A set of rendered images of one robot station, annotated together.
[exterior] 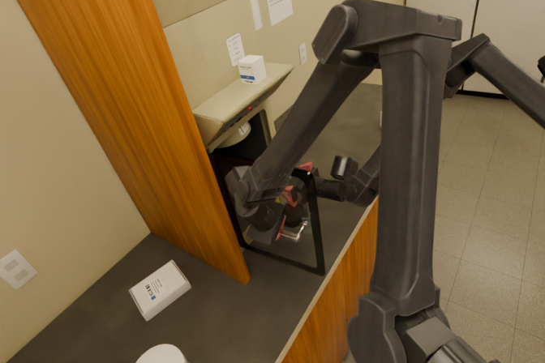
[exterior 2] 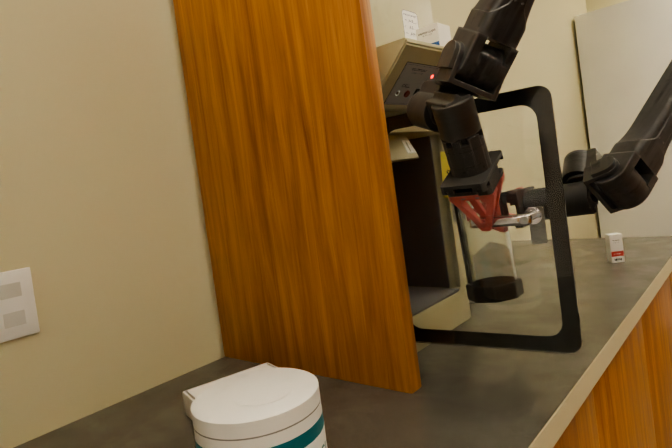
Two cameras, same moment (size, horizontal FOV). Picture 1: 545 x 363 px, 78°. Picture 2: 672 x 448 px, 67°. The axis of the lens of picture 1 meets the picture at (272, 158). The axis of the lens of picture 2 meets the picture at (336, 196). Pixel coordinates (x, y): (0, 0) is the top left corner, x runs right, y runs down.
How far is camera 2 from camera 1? 65 cm
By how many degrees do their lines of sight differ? 34
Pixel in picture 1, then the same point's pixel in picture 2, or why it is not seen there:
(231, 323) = (391, 434)
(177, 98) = not seen: outside the picture
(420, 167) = not seen: outside the picture
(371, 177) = (639, 141)
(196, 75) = not seen: hidden behind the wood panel
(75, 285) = (79, 400)
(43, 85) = (156, 65)
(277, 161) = not seen: outside the picture
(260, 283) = (443, 391)
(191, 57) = not seen: outside the picture
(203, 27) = not seen: outside the picture
